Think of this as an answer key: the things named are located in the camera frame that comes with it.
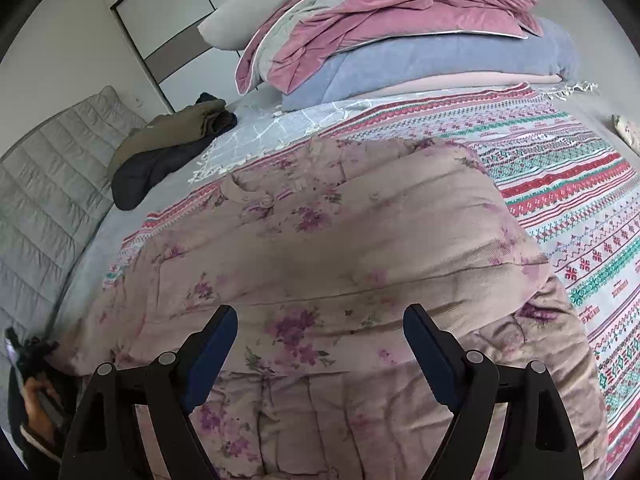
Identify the striped patterned bed blanket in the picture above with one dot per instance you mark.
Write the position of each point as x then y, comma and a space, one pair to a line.
560, 190

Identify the light pink folded blanket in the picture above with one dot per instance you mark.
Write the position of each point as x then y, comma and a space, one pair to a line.
480, 80

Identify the white wardrobe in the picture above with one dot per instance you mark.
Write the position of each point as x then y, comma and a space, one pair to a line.
150, 15

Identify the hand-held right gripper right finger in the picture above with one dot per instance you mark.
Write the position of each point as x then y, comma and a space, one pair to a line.
429, 357

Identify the small floral cloth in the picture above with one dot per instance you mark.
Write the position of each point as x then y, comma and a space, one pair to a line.
629, 130

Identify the pink floral quilt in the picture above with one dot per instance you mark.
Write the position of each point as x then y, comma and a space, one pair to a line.
350, 240

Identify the grey quilted headboard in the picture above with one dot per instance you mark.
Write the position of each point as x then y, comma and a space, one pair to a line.
45, 195

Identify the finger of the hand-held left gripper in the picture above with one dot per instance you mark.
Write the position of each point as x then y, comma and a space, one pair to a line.
42, 349

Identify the olive and black jacket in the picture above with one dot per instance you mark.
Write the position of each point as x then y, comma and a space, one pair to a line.
155, 160

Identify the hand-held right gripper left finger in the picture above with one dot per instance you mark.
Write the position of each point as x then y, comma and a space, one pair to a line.
216, 352

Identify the grey throw with white lines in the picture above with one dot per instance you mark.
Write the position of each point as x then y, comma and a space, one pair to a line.
260, 130

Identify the blue folded blanket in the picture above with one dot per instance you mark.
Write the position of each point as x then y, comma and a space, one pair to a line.
400, 70

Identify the person's left hand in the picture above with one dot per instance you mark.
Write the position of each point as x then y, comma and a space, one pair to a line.
36, 402

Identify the grey pillow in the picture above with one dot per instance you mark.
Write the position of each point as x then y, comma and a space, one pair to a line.
260, 5

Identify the pink quilt with grey lining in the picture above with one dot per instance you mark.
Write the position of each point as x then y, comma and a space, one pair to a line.
400, 15

